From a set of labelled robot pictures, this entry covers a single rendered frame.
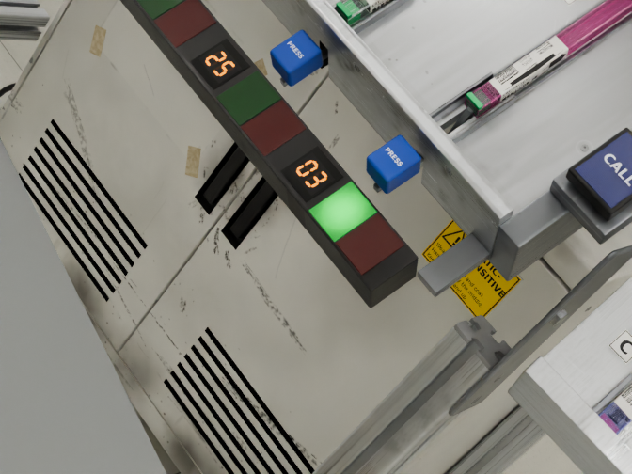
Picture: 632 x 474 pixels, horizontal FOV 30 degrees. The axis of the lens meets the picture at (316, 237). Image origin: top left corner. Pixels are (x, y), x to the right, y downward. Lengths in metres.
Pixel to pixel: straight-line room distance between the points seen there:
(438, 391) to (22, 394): 0.33
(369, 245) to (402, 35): 0.16
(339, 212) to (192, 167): 0.57
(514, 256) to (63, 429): 0.32
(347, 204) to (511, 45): 0.16
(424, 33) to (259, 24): 0.45
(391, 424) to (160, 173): 0.59
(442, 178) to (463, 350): 0.12
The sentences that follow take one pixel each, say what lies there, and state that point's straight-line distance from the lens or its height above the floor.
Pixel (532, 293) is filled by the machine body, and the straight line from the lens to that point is 1.11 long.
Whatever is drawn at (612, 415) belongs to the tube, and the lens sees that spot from 0.65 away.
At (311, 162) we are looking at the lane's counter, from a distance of 0.80.
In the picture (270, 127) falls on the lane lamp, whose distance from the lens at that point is 0.81.
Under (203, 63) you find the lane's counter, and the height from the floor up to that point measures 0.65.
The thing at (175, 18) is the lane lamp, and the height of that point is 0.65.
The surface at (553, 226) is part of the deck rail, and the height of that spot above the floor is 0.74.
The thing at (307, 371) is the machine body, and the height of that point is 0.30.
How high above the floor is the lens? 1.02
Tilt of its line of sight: 29 degrees down
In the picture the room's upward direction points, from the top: 40 degrees clockwise
